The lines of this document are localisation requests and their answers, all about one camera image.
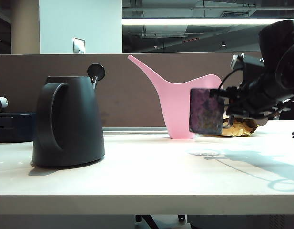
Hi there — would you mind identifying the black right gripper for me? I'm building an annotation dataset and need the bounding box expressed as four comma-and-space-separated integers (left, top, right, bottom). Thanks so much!
209, 80, 280, 119

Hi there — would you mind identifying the pink plastic watering can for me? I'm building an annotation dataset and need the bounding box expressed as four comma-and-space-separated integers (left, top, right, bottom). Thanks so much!
127, 54, 223, 140

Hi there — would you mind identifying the dark blue tool case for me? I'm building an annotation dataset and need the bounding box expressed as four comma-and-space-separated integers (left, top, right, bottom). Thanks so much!
0, 112, 35, 143

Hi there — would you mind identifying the black camera cable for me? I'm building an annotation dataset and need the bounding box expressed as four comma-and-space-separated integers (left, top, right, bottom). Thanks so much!
217, 68, 244, 90

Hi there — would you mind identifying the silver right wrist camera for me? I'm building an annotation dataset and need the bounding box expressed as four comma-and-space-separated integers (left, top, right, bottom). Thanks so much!
230, 53, 245, 70

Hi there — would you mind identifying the dark glass mug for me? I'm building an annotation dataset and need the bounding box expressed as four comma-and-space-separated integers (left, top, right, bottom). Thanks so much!
189, 87, 235, 135

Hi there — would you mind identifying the brown desk divider panel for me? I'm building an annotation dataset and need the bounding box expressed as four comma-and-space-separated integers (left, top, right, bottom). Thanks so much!
0, 52, 270, 128

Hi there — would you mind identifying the black plastic watering kettle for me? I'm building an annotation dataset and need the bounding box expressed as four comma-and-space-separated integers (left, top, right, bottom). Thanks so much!
31, 63, 106, 167

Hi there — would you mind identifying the yellow potato chips bag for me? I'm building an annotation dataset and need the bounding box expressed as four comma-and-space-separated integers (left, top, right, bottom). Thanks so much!
218, 116, 260, 138

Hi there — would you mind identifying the black table leg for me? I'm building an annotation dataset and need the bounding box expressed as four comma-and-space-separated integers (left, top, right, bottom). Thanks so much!
134, 214, 159, 229

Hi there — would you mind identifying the silver wall switch plate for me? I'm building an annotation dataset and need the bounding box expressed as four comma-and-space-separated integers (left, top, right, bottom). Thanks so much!
72, 37, 86, 54

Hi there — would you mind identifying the white cylindrical tool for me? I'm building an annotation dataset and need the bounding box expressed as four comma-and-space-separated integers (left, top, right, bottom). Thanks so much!
0, 96, 9, 113

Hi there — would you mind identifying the long ceiling light strip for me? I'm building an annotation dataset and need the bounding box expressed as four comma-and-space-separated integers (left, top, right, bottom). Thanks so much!
122, 18, 284, 26

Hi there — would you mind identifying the black office chair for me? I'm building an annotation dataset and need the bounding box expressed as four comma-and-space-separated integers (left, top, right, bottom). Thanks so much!
280, 108, 294, 121

